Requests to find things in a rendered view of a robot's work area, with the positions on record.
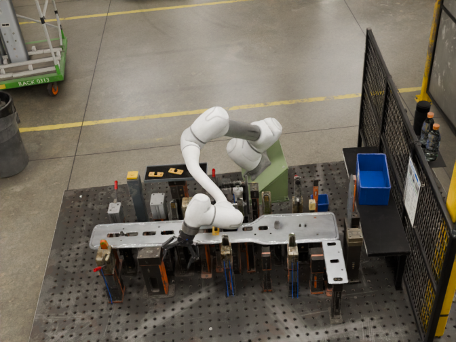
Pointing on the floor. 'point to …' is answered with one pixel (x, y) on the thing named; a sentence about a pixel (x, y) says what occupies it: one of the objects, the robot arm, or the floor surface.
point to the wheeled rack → (38, 59)
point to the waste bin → (10, 139)
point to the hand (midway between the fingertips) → (176, 261)
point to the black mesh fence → (404, 188)
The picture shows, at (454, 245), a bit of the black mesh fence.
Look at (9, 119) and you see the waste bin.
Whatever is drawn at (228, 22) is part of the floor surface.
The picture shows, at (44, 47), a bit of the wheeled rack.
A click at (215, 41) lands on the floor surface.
